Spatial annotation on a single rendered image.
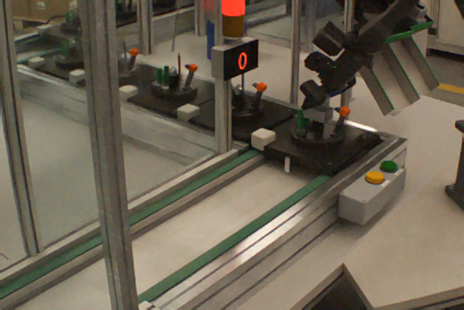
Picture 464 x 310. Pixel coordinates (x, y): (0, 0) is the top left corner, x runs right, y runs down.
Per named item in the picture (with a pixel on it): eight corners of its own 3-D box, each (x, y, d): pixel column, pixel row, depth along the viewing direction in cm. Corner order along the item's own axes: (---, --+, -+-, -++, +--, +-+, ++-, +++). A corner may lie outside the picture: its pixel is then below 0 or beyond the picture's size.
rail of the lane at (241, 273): (403, 172, 175) (408, 136, 170) (172, 356, 113) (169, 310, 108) (386, 167, 178) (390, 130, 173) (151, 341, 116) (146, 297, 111)
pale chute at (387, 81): (410, 105, 184) (420, 98, 180) (384, 116, 176) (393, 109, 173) (362, 22, 189) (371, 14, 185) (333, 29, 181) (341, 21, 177)
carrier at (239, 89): (299, 117, 185) (301, 74, 179) (245, 146, 168) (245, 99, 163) (232, 96, 199) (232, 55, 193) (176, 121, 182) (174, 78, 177)
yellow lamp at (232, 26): (248, 33, 149) (248, 13, 147) (234, 38, 146) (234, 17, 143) (231, 30, 152) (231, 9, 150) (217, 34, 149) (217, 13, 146)
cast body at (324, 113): (333, 118, 166) (335, 92, 162) (324, 123, 162) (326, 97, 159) (305, 109, 170) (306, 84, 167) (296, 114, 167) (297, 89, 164)
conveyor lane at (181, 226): (375, 172, 175) (379, 138, 170) (148, 340, 117) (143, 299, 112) (289, 142, 191) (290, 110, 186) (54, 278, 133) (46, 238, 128)
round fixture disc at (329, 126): (355, 136, 169) (355, 129, 168) (326, 155, 159) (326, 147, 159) (309, 122, 177) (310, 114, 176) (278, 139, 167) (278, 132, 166)
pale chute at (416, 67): (431, 91, 194) (440, 84, 191) (407, 101, 187) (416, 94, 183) (384, 13, 199) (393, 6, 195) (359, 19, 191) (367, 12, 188)
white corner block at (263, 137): (276, 147, 168) (276, 132, 166) (264, 152, 165) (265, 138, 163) (261, 141, 171) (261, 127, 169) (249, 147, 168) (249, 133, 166)
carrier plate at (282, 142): (379, 142, 171) (380, 134, 170) (331, 176, 154) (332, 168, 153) (304, 118, 184) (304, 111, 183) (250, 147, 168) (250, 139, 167)
